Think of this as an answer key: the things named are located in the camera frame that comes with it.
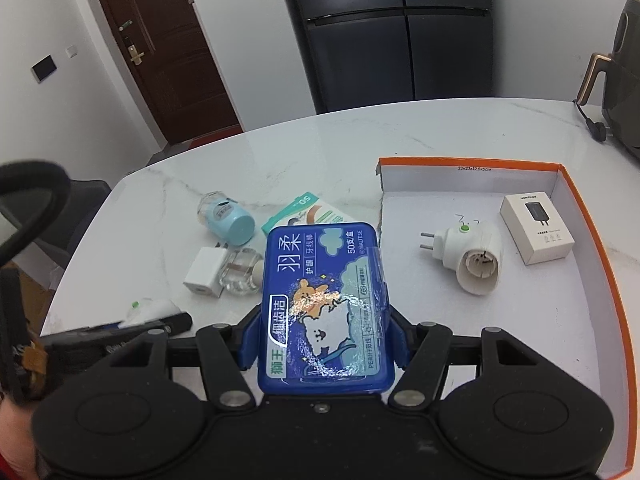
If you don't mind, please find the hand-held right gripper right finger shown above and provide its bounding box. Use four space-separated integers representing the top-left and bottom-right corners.
382 307 541 411

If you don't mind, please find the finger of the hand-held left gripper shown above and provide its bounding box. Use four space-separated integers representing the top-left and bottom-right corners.
40 311 194 358

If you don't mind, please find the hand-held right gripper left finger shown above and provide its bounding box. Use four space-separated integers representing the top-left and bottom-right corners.
105 307 266 411

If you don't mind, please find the white plug-in heater device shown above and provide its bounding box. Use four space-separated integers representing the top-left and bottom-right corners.
122 297 181 328
419 223 503 297

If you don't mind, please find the white usb charger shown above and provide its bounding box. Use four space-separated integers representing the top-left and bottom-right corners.
183 242 231 300

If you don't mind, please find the blue wet wipes pack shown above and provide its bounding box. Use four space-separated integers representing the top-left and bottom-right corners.
256 221 396 395

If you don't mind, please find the orange-rimmed white cardboard box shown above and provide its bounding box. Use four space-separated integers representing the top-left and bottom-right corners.
376 156 640 480

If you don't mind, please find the light blue toothpick jar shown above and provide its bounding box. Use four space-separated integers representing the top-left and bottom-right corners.
197 191 256 247

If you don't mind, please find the teal bandage box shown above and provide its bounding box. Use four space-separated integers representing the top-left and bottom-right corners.
261 191 358 237

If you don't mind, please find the small white charger package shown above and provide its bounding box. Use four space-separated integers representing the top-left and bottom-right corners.
500 192 576 266

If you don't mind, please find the person's left forearm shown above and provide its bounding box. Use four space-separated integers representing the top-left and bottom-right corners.
0 400 41 480

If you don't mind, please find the clear glass bottle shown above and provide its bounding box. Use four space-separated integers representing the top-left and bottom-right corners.
220 247 265 295

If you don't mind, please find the dark brown door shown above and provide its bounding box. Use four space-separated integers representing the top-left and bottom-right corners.
85 0 244 148

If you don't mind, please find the dark grey refrigerator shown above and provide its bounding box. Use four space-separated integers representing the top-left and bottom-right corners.
272 0 496 115

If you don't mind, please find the dark grey air fryer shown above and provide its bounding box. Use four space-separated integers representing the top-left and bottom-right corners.
575 0 640 161

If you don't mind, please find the black wall panel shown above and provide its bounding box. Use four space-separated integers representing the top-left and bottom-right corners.
31 55 57 82

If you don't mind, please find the brass door lock handle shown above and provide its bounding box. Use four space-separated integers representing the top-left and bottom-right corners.
119 19 146 65

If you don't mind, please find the black power plug cable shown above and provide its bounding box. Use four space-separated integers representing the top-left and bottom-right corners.
572 100 608 143

